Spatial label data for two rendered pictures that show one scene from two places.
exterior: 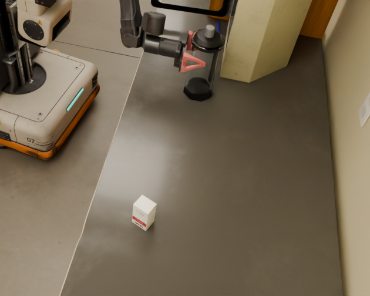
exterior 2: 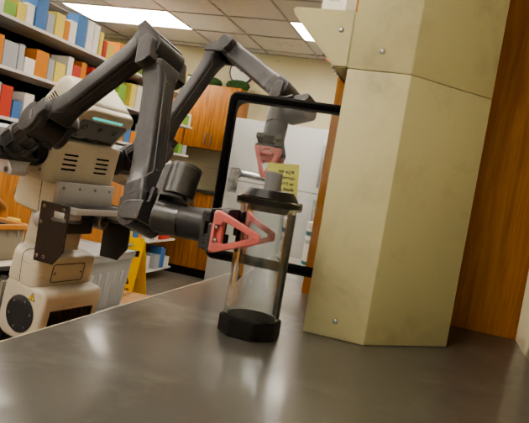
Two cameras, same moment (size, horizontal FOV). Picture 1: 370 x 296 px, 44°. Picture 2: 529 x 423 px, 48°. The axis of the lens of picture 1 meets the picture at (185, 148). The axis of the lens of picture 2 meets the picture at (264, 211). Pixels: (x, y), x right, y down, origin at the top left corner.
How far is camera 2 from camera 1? 91 cm
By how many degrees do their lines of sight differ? 48
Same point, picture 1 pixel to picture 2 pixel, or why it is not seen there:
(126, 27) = (130, 192)
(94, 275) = not seen: outside the picture
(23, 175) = not seen: outside the picture
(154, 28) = (175, 180)
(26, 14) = (18, 284)
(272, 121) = (411, 388)
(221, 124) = (283, 369)
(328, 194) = not seen: outside the picture
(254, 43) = (366, 244)
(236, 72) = (336, 318)
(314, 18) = (493, 295)
